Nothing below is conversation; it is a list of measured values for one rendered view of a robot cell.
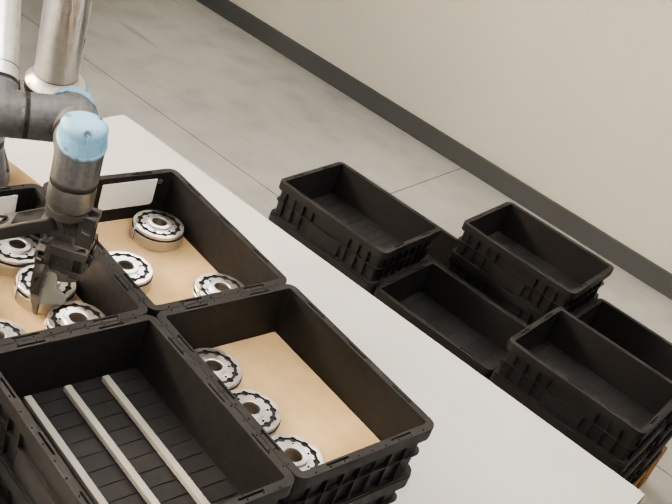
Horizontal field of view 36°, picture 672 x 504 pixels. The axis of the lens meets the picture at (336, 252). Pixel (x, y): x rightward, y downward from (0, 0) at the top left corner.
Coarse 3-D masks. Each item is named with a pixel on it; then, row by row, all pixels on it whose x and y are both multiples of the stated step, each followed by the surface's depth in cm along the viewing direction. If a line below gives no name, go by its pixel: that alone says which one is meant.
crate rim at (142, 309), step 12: (0, 192) 182; (12, 192) 184; (96, 252) 176; (108, 264) 174; (120, 276) 172; (120, 288) 170; (132, 300) 168; (132, 312) 165; (144, 312) 166; (72, 324) 158; (84, 324) 159; (96, 324) 160; (12, 336) 152; (24, 336) 153; (36, 336) 153
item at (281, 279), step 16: (112, 176) 198; (128, 176) 200; (144, 176) 203; (176, 176) 206; (192, 192) 203; (208, 208) 200; (224, 224) 197; (240, 240) 194; (256, 256) 191; (272, 272) 188; (240, 288) 180; (256, 288) 182; (160, 304) 169; (176, 304) 170
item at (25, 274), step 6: (24, 270) 177; (30, 270) 178; (24, 276) 176; (30, 276) 176; (24, 282) 174; (66, 282) 177; (18, 288) 173; (24, 288) 173; (60, 288) 176; (66, 288) 177; (72, 288) 177; (66, 294) 175; (72, 294) 176
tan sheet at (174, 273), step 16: (112, 224) 203; (128, 224) 204; (112, 240) 198; (128, 240) 200; (144, 256) 197; (160, 256) 199; (176, 256) 200; (192, 256) 202; (160, 272) 194; (176, 272) 196; (192, 272) 197; (208, 272) 199; (160, 288) 190; (176, 288) 192; (192, 288) 193
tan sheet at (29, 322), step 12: (0, 276) 178; (0, 288) 176; (12, 288) 177; (0, 300) 173; (12, 300) 174; (0, 312) 171; (12, 312) 172; (24, 312) 172; (24, 324) 170; (36, 324) 171
